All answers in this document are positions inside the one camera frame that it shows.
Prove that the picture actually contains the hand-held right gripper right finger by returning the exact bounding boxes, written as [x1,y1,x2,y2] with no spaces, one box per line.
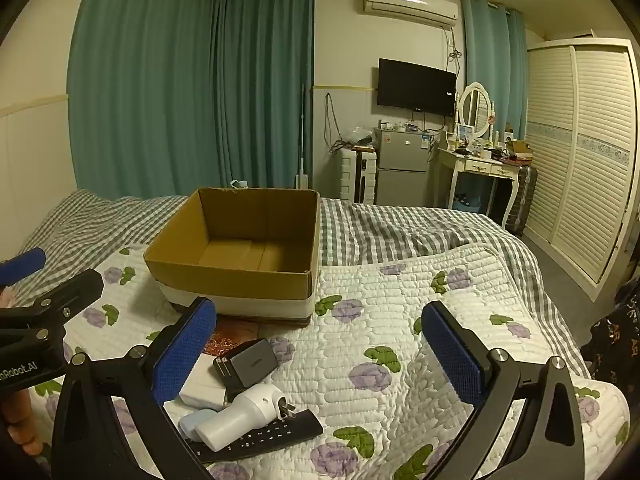
[420,300,586,480]

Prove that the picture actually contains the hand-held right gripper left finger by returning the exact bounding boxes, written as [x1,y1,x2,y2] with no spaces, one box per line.
[50,296,218,480]

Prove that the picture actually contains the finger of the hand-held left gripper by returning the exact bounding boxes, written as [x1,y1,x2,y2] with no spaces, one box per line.
[0,248,47,287]
[0,268,105,343]

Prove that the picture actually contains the white rectangular charger block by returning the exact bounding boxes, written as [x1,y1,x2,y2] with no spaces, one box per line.
[179,357,232,409]

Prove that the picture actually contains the red patterned case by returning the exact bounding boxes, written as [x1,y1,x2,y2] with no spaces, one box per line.
[209,317,261,356]

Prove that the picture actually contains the dark grey plug charger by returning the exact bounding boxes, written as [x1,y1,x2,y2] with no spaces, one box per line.
[213,339,279,390]

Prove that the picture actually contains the white cylindrical plug device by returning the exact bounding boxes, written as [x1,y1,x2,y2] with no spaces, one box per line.
[196,384,297,453]

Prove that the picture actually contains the black remote control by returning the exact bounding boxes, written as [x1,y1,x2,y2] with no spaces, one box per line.
[182,409,324,463]

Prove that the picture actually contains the cardboard box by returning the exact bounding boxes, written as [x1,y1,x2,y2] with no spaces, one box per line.
[143,187,321,328]

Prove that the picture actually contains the person's left hand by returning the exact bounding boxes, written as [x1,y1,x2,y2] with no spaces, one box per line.
[0,389,45,457]

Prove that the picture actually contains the light blue small case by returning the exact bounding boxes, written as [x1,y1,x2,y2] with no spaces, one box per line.
[178,408,216,441]

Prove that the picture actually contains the floral quilted bed cover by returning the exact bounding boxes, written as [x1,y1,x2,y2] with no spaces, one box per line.
[30,242,631,480]

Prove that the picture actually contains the grey checked bed sheet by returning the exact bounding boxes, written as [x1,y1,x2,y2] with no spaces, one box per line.
[17,189,593,376]

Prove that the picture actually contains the dark patterned clothing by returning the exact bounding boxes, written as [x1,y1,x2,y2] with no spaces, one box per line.
[580,280,640,396]

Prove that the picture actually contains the dark upright suitcase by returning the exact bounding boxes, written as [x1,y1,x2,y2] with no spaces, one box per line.
[487,165,538,237]

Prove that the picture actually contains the white dressing table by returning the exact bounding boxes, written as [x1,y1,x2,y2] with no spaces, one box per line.
[434,135,533,233]

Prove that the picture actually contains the small grey fridge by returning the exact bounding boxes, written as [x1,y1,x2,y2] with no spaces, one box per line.
[374,127,432,207]

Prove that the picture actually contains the white ribbed suitcase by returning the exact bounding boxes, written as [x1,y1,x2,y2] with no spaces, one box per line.
[339,147,378,205]

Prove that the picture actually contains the white mop pole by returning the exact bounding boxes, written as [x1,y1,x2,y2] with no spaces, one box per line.
[294,82,311,190]

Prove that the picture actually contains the white louvred wardrobe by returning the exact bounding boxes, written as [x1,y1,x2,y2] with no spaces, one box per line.
[525,37,640,303]

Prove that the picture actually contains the oval white-framed mirror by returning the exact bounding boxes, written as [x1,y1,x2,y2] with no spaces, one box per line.
[457,82,493,140]

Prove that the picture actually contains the narrow teal curtain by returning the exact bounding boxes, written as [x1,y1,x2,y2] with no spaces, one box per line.
[460,0,528,142]

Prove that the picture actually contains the white air conditioner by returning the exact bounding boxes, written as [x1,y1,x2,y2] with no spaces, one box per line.
[361,0,460,29]

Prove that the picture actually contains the hanging wall cables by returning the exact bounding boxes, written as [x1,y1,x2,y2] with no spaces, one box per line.
[322,92,351,155]

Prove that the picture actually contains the black wall television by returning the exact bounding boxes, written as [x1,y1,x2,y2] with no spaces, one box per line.
[377,58,457,117]

